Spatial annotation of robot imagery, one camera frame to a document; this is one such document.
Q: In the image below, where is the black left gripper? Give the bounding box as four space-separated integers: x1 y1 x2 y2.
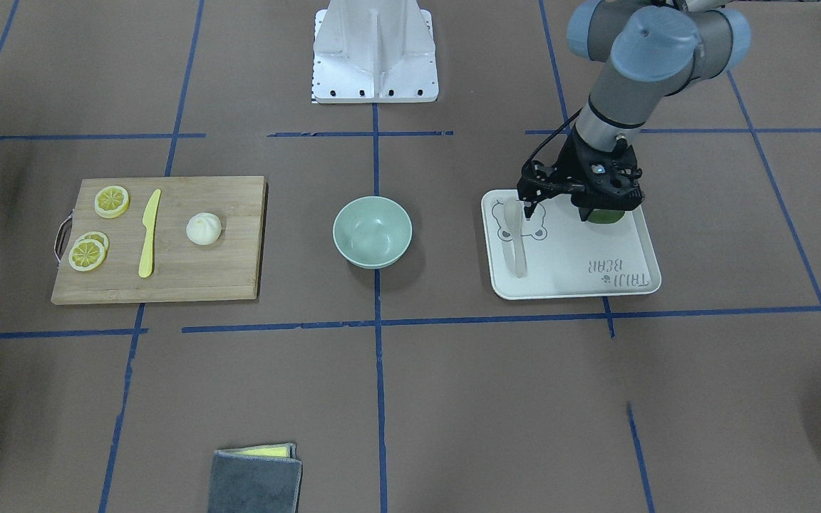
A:
516 130 645 223

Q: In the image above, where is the white plastic spoon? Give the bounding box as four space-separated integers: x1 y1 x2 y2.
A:
504 199 527 277

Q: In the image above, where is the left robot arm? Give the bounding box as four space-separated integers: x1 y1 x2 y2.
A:
516 1 752 221

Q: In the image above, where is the light green bowl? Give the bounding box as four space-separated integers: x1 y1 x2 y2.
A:
332 196 413 270

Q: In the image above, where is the green avocado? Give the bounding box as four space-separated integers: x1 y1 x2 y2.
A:
587 209 625 224

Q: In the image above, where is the cream bear-print tray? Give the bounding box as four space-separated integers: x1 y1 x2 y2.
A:
481 190 662 300

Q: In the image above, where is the wooden cutting board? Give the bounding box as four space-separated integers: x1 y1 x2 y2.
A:
51 176 267 305

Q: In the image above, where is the grey folded cloth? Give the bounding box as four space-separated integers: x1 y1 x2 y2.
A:
207 442 303 512

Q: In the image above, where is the yellow plastic knife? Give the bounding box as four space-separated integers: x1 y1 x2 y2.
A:
138 189 162 279

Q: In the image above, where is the upper lemon slice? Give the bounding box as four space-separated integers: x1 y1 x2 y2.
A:
93 185 130 219

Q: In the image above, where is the hidden lemon slice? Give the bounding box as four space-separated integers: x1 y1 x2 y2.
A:
75 231 110 251

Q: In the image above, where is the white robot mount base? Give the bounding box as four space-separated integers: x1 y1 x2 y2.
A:
311 1 440 104

